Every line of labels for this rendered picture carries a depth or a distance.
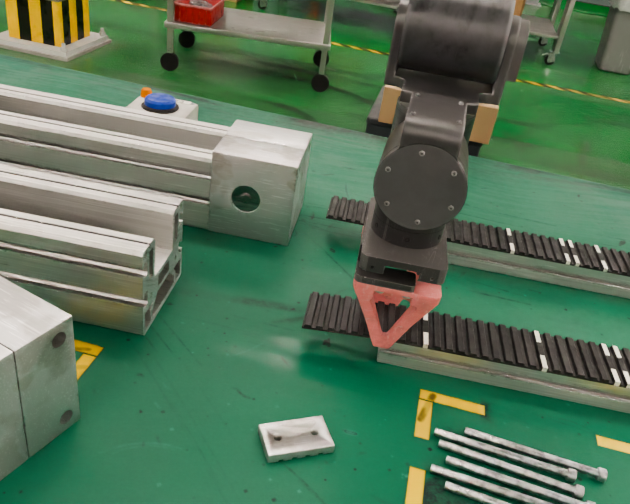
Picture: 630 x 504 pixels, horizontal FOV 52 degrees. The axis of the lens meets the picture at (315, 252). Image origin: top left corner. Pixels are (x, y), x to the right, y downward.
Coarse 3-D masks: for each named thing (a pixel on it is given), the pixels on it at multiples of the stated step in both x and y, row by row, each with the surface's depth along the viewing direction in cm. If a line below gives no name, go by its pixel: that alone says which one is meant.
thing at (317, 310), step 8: (312, 296) 58; (320, 296) 59; (328, 296) 58; (312, 304) 57; (320, 304) 58; (328, 304) 58; (312, 312) 56; (320, 312) 56; (328, 312) 57; (304, 320) 56; (312, 320) 55; (320, 320) 55; (304, 328) 55; (312, 328) 55; (320, 328) 55
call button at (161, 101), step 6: (150, 96) 83; (156, 96) 83; (162, 96) 84; (168, 96) 84; (144, 102) 83; (150, 102) 82; (156, 102) 82; (162, 102) 82; (168, 102) 82; (174, 102) 83; (156, 108) 82; (162, 108) 82; (168, 108) 83
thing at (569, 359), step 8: (552, 336) 58; (560, 336) 58; (560, 344) 57; (568, 344) 57; (560, 352) 56; (568, 352) 56; (576, 352) 56; (560, 360) 55; (568, 360) 55; (576, 360) 55; (568, 368) 54; (576, 368) 54; (568, 376) 54; (576, 376) 54; (584, 376) 53
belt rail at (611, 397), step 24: (384, 360) 56; (408, 360) 56; (432, 360) 56; (456, 360) 55; (480, 360) 55; (504, 384) 56; (528, 384) 55; (552, 384) 56; (576, 384) 55; (600, 384) 54; (624, 408) 55
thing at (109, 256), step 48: (0, 192) 59; (48, 192) 58; (96, 192) 58; (144, 192) 59; (0, 240) 52; (48, 240) 51; (96, 240) 51; (144, 240) 52; (48, 288) 54; (96, 288) 53; (144, 288) 53
